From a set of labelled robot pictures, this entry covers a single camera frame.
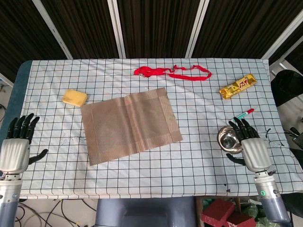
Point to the yellow sponge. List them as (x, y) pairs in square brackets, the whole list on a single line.
[(74, 98)]

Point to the green marker with red cap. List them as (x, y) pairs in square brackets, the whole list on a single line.
[(245, 114)]

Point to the black metal frame piece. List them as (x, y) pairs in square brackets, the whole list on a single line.
[(296, 134)]

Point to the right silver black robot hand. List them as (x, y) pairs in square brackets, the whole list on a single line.
[(255, 153)]

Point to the red box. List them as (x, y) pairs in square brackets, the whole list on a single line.
[(220, 212)]

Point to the grey-blue robot torso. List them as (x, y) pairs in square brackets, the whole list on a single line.
[(142, 212)]

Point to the stainless steel bowl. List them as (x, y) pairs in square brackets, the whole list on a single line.
[(228, 142)]

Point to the gold snack package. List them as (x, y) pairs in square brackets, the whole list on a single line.
[(237, 87)]

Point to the black chair back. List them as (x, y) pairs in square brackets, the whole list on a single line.
[(287, 87)]

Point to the green patterned cloth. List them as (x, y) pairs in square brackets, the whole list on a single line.
[(256, 212)]

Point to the white partition post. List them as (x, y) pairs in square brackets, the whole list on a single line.
[(50, 26), (117, 28), (196, 28), (281, 35)]

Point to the white checkered tablecloth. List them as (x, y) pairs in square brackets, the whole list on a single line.
[(165, 172)]

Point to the brown woven placemat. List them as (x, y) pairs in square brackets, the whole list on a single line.
[(130, 127)]

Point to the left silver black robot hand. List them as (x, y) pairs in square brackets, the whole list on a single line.
[(14, 153)]

